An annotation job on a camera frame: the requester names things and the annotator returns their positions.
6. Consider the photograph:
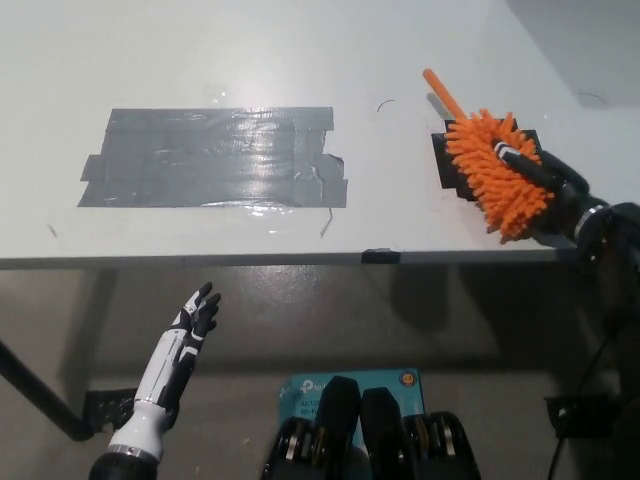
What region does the black tape patch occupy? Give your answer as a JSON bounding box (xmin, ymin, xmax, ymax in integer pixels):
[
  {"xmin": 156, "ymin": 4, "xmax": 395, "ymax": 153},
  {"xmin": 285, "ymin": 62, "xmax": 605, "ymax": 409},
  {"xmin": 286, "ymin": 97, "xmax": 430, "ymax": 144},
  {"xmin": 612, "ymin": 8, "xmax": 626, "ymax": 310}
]
[{"xmin": 430, "ymin": 114, "xmax": 546, "ymax": 201}]

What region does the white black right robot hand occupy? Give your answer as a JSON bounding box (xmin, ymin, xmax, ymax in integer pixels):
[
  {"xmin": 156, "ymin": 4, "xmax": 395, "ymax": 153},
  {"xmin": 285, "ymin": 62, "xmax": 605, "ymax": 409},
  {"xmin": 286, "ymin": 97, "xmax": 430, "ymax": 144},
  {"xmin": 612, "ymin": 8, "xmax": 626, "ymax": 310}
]
[{"xmin": 492, "ymin": 141, "xmax": 610, "ymax": 247}]

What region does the black cable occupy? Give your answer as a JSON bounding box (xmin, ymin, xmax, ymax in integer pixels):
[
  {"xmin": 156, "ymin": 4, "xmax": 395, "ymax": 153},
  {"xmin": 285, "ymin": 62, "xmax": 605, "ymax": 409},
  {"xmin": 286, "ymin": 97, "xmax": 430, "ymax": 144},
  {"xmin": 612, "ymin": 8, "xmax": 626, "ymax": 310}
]
[{"xmin": 547, "ymin": 333, "xmax": 615, "ymax": 480}]

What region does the grey duct tape patch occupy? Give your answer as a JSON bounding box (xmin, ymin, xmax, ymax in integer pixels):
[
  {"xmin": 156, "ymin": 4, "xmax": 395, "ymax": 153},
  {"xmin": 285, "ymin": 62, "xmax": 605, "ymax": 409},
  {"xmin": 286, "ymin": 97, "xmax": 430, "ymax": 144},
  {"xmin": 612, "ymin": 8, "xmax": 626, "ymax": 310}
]
[{"xmin": 76, "ymin": 106, "xmax": 350, "ymax": 209}]

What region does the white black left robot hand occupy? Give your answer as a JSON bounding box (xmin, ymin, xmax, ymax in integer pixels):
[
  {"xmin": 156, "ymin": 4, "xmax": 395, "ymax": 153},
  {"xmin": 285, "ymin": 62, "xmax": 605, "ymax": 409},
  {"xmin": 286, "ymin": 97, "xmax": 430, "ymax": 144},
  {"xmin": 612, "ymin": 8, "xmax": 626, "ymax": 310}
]
[{"xmin": 108, "ymin": 282, "xmax": 222, "ymax": 460}]

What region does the black table leg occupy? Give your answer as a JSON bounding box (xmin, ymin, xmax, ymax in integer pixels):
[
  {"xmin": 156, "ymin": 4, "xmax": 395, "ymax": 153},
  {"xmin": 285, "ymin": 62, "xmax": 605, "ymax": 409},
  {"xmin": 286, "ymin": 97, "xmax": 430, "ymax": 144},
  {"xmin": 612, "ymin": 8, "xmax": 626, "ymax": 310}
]
[{"xmin": 0, "ymin": 339, "xmax": 94, "ymax": 442}]

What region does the teal router box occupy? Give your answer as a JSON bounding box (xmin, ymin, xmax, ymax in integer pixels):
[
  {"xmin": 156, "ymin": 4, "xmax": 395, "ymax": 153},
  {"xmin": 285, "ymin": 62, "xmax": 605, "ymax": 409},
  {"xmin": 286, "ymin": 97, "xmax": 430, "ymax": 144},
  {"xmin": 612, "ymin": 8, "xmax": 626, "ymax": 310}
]
[{"xmin": 277, "ymin": 368, "xmax": 426, "ymax": 451}]

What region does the orange microfibre duster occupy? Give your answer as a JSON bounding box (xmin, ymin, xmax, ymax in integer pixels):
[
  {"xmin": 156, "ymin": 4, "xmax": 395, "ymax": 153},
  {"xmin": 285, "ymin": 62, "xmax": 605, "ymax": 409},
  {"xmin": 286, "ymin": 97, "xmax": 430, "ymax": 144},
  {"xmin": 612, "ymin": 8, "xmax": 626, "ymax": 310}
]
[{"xmin": 422, "ymin": 68, "xmax": 556, "ymax": 245}]

